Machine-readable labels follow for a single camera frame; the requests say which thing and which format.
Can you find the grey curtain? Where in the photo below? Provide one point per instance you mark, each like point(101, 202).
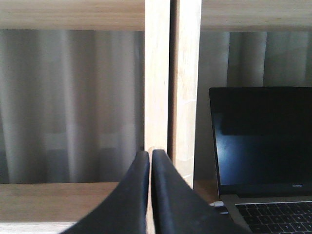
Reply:
point(71, 105)

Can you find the grey laptop computer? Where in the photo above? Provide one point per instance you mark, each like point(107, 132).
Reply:
point(263, 156)

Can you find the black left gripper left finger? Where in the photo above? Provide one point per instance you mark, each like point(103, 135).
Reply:
point(123, 211)

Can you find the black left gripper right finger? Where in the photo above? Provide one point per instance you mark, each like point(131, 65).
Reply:
point(177, 209)

